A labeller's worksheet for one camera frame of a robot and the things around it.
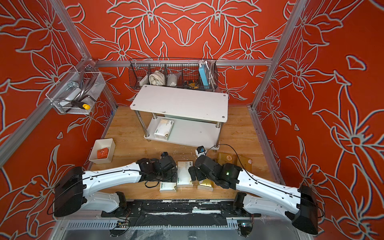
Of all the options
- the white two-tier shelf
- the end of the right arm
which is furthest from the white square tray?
the end of the right arm

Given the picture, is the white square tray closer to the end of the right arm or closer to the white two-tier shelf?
the white two-tier shelf

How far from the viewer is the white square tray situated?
2.86ft
